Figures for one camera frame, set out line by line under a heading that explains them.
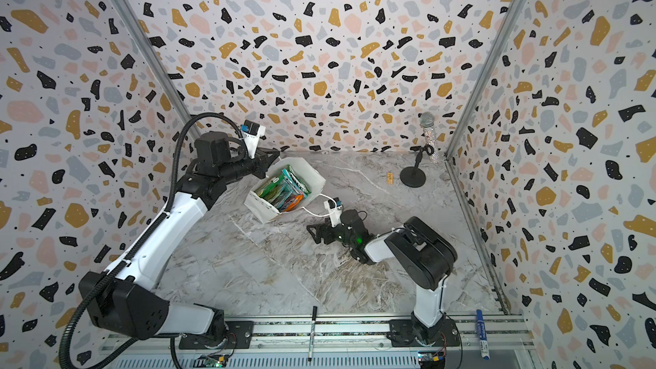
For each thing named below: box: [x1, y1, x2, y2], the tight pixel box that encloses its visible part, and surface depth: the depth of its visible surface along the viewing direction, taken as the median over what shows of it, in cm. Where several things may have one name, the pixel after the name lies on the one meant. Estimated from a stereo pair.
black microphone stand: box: [399, 144, 434, 188], surface depth 115 cm
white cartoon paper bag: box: [243, 157, 327, 224], surface depth 94 cm
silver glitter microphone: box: [419, 111, 440, 164], surface depth 94 cm
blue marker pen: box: [476, 309, 491, 360], surface depth 74 cm
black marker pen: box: [307, 305, 318, 362], surface depth 76 cm
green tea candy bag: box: [254, 170, 288, 203], surface depth 93 cm
